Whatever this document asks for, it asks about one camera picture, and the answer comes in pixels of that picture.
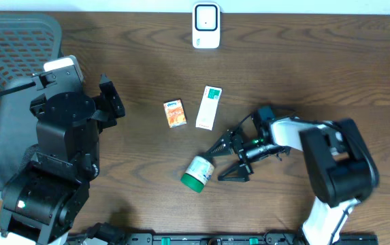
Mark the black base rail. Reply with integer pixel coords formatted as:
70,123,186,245
123,232,379,245

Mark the green lidded white jar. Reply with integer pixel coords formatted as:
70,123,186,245
180,156,215,193

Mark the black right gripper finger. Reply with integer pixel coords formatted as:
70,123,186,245
218,161,251,182
205,131,235,158

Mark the white green carton box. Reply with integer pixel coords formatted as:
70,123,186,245
195,86,223,131

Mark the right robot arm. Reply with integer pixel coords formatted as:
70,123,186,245
204,105,379,244

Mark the white barcode scanner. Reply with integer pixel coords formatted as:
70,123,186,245
192,2,221,49

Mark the dark grey mesh basket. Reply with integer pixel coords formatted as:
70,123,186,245
0,14,62,200

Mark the orange tissue pack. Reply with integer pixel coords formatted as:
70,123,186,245
163,99,186,128

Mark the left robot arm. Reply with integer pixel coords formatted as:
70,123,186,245
0,74,125,244

